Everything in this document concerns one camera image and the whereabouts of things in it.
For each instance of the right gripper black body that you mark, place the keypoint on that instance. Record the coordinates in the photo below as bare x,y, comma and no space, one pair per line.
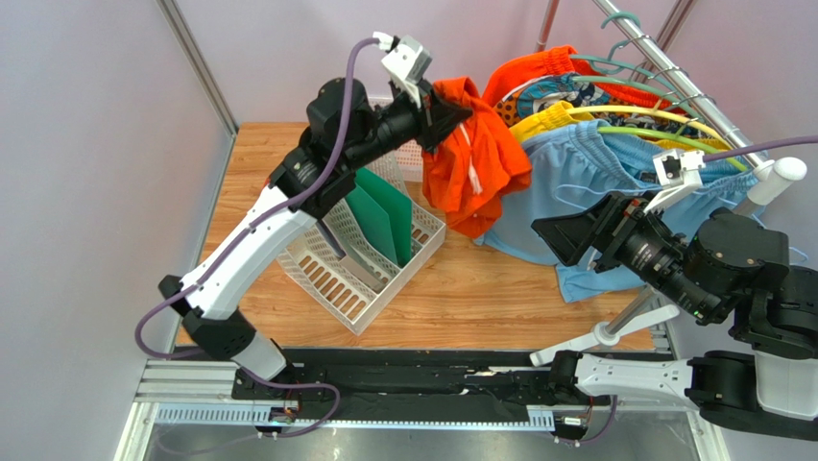
610,233

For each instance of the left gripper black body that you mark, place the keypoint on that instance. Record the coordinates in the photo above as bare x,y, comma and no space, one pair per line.
427,129

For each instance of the orange shorts front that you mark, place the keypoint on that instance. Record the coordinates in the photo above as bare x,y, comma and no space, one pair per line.
476,166

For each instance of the light blue shorts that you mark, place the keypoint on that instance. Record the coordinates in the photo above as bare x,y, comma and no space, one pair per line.
576,154

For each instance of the green hanger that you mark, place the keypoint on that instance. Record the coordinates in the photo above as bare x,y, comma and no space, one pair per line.
708,149

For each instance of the light blue wire hanger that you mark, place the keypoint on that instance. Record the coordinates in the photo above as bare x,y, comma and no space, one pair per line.
684,217

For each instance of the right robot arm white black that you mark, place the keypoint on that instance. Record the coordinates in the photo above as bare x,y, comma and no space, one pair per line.
731,268

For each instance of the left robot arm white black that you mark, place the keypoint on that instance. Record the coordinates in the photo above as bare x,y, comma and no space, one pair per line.
345,133

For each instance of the patterned blue orange shorts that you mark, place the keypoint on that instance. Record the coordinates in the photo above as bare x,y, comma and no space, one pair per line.
541,93

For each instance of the yellow shorts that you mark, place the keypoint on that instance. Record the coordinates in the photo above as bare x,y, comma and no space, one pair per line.
563,114

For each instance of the orange shorts back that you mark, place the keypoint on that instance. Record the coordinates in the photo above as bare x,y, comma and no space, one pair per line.
551,62

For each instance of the teal hanger front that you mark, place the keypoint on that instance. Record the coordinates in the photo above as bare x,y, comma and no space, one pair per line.
673,99

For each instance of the teal hanger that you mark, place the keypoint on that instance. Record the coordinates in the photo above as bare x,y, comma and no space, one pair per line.
641,73
673,99

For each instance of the teal hanger back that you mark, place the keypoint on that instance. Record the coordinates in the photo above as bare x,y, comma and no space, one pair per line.
641,73

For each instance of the white perforated basket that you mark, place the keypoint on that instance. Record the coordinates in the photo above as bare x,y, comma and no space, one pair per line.
401,166

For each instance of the green folder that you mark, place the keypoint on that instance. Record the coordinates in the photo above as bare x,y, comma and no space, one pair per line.
384,215

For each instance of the white file organizer rack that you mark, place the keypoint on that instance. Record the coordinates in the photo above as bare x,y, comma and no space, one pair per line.
336,264

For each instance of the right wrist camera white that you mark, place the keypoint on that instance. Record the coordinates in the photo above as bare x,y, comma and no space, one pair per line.
678,173

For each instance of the metal clothes rack rail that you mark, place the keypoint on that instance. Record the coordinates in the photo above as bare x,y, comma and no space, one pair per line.
649,309

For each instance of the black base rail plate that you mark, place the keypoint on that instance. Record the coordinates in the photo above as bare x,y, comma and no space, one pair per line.
504,376

